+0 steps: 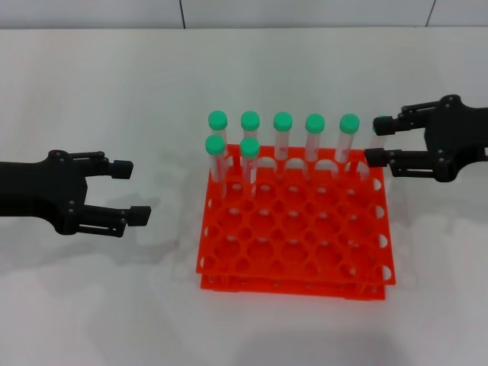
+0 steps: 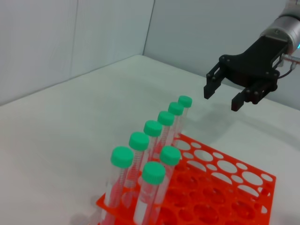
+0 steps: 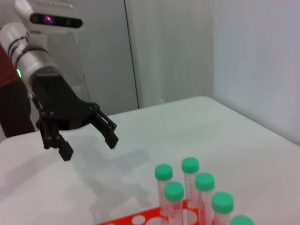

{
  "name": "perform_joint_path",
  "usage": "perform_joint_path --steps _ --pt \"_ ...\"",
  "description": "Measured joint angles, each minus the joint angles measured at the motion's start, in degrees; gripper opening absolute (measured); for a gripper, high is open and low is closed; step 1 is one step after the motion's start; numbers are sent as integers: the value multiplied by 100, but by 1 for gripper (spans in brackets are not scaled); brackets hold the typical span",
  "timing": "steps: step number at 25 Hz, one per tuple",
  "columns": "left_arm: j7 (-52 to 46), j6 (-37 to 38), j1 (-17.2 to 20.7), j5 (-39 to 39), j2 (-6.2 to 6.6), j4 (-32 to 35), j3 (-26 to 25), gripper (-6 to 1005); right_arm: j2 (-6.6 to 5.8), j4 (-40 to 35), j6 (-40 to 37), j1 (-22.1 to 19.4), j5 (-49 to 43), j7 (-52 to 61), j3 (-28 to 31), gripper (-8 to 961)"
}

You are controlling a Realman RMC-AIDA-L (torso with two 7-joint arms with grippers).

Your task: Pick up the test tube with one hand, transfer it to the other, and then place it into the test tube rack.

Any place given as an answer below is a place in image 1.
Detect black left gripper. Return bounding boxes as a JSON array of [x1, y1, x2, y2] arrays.
[[0, 149, 153, 239]]

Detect green-capped clear test tube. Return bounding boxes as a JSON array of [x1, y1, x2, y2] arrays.
[[273, 111, 294, 180], [204, 135, 226, 199], [365, 115, 393, 152], [304, 114, 326, 180], [334, 114, 361, 180], [240, 111, 262, 140], [239, 137, 261, 195], [207, 110, 231, 176]]

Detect orange test tube rack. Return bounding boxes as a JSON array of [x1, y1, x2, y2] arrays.
[[195, 144, 397, 302]]

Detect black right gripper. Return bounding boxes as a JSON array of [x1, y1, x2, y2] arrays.
[[364, 95, 488, 184]]

